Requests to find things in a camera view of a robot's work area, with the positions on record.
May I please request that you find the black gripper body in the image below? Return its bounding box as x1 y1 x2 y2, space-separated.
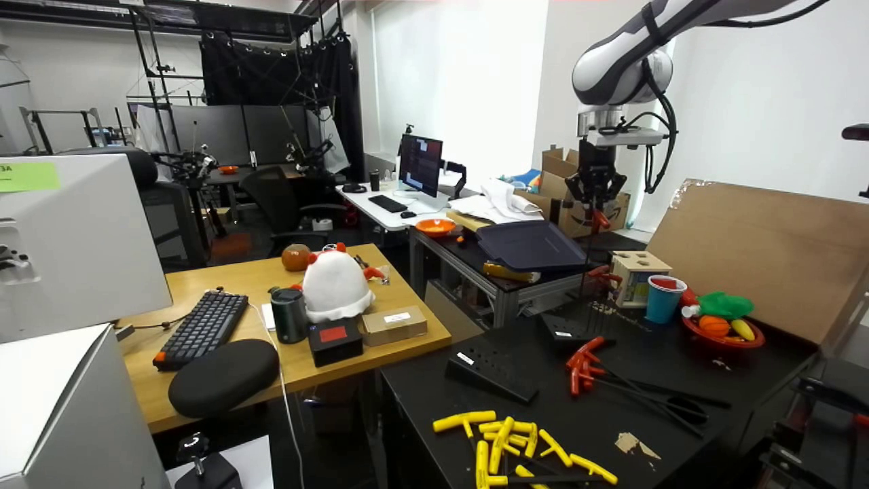
575 144 628 188

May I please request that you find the yellow-brown object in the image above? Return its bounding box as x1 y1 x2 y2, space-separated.
481 257 546 287

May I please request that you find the white dome-shaped object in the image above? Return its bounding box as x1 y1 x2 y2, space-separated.
299 247 377 325

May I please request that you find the orange round object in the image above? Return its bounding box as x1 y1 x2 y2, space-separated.
278 239 317 273

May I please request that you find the cardboard box with smile print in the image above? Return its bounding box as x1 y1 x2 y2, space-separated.
537 146 632 241

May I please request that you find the wooden shape sorter box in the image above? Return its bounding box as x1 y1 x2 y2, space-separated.
608 247 675 313

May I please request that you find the blue plastic cup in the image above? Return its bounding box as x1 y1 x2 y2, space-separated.
640 272 689 329

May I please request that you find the black headphone stand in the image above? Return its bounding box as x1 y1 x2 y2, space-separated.
439 156 470 204

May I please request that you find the black hex key stand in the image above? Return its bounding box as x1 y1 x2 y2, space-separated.
537 307 608 353
442 344 542 408

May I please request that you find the green toy vegetable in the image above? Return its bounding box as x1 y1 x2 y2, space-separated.
696 287 757 322

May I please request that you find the white desk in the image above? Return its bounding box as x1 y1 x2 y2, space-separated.
335 175 477 265

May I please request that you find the laptop with dark screen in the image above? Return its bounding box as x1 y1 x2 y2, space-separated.
396 131 447 199

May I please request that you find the orange toy fruit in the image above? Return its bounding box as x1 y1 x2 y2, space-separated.
696 313 732 343

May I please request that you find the brown cardboard panel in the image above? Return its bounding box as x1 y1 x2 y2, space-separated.
643 175 869 348

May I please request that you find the red bowl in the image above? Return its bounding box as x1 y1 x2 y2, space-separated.
682 310 769 355

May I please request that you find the yellow toy fruit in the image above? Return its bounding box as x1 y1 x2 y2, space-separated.
728 315 761 344

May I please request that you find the small black keyboard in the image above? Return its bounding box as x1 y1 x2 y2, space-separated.
366 193 412 218

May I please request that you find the small cardboard box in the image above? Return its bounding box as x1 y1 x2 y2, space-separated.
358 305 431 348

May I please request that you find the tan tape scrap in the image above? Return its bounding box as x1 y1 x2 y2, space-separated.
612 429 665 463

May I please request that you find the black box with red label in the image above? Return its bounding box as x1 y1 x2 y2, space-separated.
303 315 366 370

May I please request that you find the black office chair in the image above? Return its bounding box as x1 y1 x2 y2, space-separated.
235 162 352 257
123 146 211 272

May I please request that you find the black cylinder speaker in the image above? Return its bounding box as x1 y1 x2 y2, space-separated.
265 283 312 344

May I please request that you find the wooden desk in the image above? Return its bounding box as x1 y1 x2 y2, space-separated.
115 239 453 438

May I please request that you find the black curtain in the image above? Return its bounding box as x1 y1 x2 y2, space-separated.
199 29 366 175

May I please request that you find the black round cushion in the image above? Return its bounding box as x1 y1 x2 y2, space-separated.
165 337 283 421

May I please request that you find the black knobbed stand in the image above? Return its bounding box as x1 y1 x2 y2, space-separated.
173 429 244 489

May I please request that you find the white computer monitor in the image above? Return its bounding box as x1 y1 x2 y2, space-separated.
0 152 177 344

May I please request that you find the green sticky note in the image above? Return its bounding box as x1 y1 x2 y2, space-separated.
0 156 63 194

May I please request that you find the grey metal frame cart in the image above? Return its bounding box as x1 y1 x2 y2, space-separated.
407 226 603 332

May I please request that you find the yellow T-handle hex key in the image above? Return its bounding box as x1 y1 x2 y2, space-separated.
568 451 622 489
485 412 518 476
430 408 499 438
514 419 546 462
507 458 542 489
536 427 579 469
473 438 496 489

